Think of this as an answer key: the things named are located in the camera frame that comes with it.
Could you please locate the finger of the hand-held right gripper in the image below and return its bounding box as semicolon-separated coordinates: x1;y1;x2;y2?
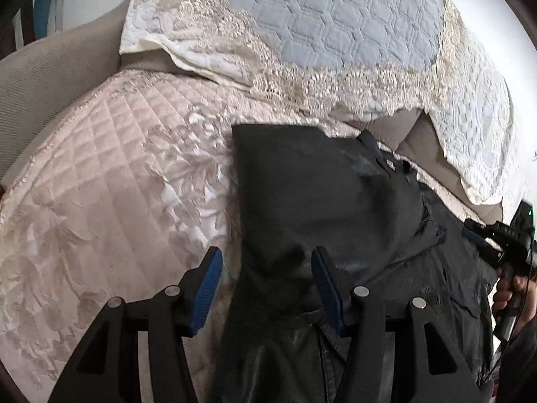
461;227;504;266
464;217;498;236

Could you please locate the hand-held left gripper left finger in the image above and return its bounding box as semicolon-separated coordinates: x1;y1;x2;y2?
48;247;224;403

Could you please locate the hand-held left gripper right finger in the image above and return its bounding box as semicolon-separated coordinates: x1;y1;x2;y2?
310;245;493;403

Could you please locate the black leather jacket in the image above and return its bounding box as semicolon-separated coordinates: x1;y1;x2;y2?
210;123;500;403

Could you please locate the person's right hand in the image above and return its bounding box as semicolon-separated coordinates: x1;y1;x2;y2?
492;275;537;332

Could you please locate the pink quilted bedspread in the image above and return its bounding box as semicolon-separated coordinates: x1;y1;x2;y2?
0;69;504;391

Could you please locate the blue white lace quilted cover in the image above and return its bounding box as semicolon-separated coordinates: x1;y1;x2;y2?
119;0;515;206

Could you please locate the beige sofa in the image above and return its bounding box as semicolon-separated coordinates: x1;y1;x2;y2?
0;17;504;223

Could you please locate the blue bar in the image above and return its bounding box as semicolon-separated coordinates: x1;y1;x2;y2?
33;0;59;38

